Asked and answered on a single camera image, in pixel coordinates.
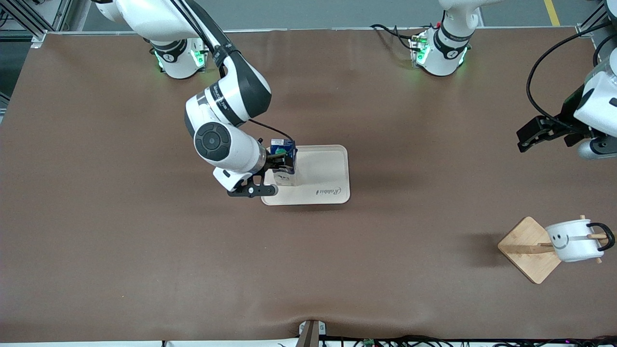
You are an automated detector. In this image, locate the blue milk carton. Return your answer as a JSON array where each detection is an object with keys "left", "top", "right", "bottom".
[{"left": 269, "top": 138, "right": 298, "bottom": 187}]

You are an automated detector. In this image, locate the white smiley mug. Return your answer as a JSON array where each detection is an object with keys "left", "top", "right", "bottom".
[{"left": 545, "top": 219, "right": 616, "bottom": 263}]

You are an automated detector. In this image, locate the wooden cup rack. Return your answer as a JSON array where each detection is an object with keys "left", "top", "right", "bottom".
[{"left": 497, "top": 215, "right": 609, "bottom": 285}]

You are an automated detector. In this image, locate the beige plastic tray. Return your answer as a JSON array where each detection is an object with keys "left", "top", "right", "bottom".
[{"left": 261, "top": 145, "right": 351, "bottom": 206}]

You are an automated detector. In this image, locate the brown table cover sheet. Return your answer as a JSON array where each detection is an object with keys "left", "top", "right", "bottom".
[{"left": 0, "top": 28, "right": 617, "bottom": 344}]

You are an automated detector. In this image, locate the aluminium frame post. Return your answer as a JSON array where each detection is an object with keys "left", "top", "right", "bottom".
[
  {"left": 0, "top": 0, "right": 73, "bottom": 49},
  {"left": 576, "top": 0, "right": 617, "bottom": 38}
]

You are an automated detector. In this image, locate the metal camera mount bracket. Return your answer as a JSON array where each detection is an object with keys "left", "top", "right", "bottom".
[{"left": 296, "top": 320, "right": 327, "bottom": 347}]

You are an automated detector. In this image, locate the black left arm base cable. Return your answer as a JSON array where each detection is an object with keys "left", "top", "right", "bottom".
[{"left": 370, "top": 23, "right": 416, "bottom": 53}]

